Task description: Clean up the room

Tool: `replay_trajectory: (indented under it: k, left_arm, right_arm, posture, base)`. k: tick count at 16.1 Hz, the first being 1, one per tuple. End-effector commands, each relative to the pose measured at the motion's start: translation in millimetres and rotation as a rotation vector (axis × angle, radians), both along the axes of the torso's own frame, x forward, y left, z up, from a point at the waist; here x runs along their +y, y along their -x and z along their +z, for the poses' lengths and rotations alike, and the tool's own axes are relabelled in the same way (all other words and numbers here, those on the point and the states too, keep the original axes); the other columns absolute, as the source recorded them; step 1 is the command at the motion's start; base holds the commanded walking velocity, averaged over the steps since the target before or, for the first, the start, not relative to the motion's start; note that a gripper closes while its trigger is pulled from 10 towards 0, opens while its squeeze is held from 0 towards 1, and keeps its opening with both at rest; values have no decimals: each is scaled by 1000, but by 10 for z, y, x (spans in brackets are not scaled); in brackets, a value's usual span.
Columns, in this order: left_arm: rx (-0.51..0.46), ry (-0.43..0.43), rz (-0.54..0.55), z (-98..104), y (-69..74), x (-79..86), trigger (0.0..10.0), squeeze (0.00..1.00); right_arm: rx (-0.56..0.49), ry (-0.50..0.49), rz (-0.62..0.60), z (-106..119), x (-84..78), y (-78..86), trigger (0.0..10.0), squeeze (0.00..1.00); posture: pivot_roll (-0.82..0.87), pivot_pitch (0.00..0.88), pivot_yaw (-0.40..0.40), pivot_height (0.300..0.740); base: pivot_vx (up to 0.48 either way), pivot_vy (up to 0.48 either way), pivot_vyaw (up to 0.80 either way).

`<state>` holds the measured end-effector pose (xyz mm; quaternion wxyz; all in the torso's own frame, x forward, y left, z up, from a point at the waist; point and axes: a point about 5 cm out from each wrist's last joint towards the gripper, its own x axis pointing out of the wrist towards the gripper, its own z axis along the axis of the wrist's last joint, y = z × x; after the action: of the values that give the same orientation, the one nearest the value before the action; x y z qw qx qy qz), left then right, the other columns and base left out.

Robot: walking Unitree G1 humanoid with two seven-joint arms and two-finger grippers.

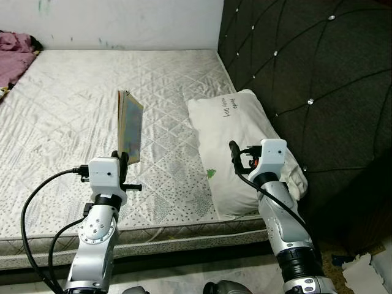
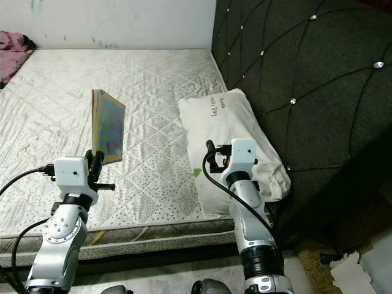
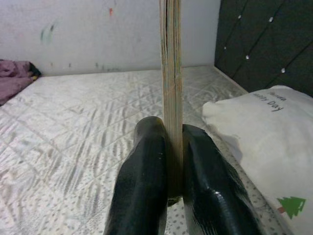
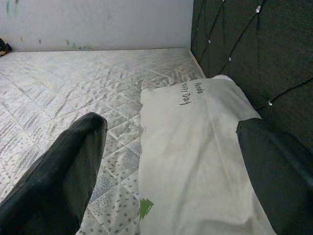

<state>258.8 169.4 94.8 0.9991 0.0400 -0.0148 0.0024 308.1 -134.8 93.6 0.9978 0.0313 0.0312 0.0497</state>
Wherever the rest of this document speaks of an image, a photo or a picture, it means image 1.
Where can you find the white torn foam sheet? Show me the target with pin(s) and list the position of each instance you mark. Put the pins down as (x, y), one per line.
(361, 275)

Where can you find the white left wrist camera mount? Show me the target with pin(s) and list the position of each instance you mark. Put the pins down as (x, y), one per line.
(105, 177)

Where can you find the grey robot leg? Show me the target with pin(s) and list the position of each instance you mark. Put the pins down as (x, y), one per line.
(135, 290)
(228, 288)

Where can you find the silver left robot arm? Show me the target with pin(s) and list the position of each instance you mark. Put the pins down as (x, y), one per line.
(95, 245)

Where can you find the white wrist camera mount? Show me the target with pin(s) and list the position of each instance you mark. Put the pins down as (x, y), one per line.
(105, 177)
(272, 156)

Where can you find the purple cartoon mouse blanket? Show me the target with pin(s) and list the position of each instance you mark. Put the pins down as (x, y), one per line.
(15, 58)

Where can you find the colourful picture book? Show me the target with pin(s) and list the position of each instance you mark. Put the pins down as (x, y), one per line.
(130, 125)

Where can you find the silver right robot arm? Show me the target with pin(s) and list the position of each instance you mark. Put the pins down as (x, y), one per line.
(288, 226)

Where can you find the grey right robot leg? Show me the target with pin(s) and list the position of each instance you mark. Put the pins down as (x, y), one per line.
(228, 288)

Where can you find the black tufted headboard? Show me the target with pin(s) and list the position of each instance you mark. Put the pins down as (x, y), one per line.
(318, 92)

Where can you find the grey left robot leg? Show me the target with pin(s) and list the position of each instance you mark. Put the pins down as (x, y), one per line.
(135, 290)

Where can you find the grey quilted mattress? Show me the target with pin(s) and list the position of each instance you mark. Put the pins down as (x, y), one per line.
(73, 110)

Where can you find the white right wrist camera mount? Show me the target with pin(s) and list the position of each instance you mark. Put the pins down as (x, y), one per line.
(272, 156)

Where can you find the white pillow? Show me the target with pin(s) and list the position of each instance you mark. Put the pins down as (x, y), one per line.
(233, 141)

